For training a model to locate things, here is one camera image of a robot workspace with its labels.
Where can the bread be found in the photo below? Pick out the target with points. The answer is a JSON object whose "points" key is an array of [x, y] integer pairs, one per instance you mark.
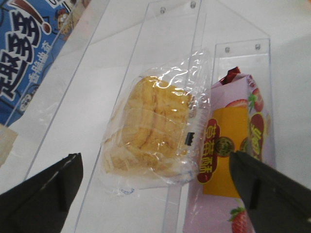
{"points": [[154, 135]]}

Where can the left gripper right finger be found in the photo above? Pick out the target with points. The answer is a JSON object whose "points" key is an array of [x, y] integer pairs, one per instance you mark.
{"points": [[274, 202]]}

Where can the blue cookie bag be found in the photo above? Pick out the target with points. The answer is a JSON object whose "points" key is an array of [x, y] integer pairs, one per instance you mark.
{"points": [[32, 33]]}

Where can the pink strawberry snack pack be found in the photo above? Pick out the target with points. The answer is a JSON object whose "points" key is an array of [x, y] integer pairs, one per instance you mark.
{"points": [[240, 122]]}

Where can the left clear acrylic shelf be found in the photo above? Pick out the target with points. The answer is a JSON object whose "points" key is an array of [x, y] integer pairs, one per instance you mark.
{"points": [[170, 33]]}

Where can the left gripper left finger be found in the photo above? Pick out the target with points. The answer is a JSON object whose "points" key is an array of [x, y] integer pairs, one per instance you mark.
{"points": [[41, 203]]}

